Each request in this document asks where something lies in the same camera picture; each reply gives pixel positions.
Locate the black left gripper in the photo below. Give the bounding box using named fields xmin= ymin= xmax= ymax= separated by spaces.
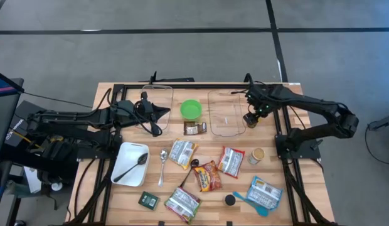
xmin=133 ymin=100 xmax=171 ymax=126

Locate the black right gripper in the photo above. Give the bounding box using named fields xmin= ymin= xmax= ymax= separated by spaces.
xmin=243 ymin=85 xmax=273 ymax=122

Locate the yellow-lid spice jar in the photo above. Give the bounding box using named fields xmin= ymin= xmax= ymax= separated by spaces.
xmin=243 ymin=112 xmax=260 ymax=129

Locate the tan-lid spice jar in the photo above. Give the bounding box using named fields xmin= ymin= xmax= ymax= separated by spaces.
xmin=247 ymin=148 xmax=265 ymax=166

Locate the red yellow ramen packet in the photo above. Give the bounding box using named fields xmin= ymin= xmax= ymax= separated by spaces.
xmin=193 ymin=160 xmax=223 ymax=193

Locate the blue ramen packet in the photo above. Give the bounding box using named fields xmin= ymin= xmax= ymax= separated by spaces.
xmin=246 ymin=175 xmax=284 ymax=210

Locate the black-lid spice jar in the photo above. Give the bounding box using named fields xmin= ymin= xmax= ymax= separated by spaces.
xmin=223 ymin=194 xmax=237 ymax=207

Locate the orange red noodle packet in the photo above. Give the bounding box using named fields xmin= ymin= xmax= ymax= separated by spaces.
xmin=164 ymin=186 xmax=202 ymax=224

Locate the teal plastic spoon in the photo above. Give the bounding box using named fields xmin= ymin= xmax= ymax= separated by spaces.
xmin=232 ymin=191 xmax=269 ymax=217

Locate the clear plastic bin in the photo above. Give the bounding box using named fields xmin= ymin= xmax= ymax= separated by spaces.
xmin=207 ymin=90 xmax=247 ymax=137
xmin=138 ymin=84 xmax=174 ymax=132

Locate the green plastic bowl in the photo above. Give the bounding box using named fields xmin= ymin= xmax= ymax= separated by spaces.
xmin=179 ymin=99 xmax=203 ymax=121

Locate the brown snack packet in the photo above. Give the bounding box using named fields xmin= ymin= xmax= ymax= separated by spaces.
xmin=183 ymin=121 xmax=208 ymax=136

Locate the silver metal spoon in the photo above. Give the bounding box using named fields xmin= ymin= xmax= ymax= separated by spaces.
xmin=157 ymin=148 xmax=169 ymax=188

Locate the black spoon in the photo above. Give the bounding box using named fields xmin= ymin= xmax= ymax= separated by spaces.
xmin=179 ymin=158 xmax=201 ymax=188
xmin=113 ymin=153 xmax=149 ymax=183

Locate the white rectangular dish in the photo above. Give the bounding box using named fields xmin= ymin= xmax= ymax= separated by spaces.
xmin=110 ymin=141 xmax=151 ymax=188

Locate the dark green tea packet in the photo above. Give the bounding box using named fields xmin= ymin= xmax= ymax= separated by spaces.
xmin=137 ymin=191 xmax=161 ymax=211

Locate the grey metal stand foot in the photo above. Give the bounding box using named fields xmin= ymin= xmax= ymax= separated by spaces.
xmin=368 ymin=113 xmax=389 ymax=132

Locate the black case white lettering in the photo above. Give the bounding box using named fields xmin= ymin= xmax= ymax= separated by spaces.
xmin=4 ymin=100 xmax=38 ymax=148

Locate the white paper box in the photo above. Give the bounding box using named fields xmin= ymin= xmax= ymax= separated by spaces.
xmin=24 ymin=166 xmax=42 ymax=194

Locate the black computer monitor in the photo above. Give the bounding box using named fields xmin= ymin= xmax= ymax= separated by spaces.
xmin=0 ymin=68 xmax=25 ymax=164

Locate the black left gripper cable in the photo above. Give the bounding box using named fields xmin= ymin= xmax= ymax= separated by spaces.
xmin=134 ymin=102 xmax=163 ymax=137

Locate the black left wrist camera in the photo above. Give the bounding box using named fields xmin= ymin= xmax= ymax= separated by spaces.
xmin=140 ymin=90 xmax=150 ymax=109

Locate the black camera bracket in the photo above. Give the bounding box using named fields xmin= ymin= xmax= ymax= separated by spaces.
xmin=138 ymin=71 xmax=195 ymax=83

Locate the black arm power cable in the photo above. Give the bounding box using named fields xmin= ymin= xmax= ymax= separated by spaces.
xmin=243 ymin=72 xmax=305 ymax=130

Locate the black metal table frame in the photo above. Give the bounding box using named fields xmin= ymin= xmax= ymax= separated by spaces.
xmin=65 ymin=82 xmax=339 ymax=226

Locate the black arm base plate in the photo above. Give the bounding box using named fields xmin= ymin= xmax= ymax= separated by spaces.
xmin=275 ymin=134 xmax=321 ymax=160
xmin=77 ymin=146 xmax=119 ymax=160

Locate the thin black cable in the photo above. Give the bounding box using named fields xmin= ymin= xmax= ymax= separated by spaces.
xmin=23 ymin=91 xmax=93 ymax=109

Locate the thick black cable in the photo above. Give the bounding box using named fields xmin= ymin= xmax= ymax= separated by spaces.
xmin=73 ymin=158 xmax=98 ymax=220

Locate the black floor cable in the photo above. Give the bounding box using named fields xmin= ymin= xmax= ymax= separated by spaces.
xmin=365 ymin=121 xmax=389 ymax=166

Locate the yellow cable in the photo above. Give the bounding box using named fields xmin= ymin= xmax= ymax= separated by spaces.
xmin=12 ymin=130 xmax=43 ymax=150

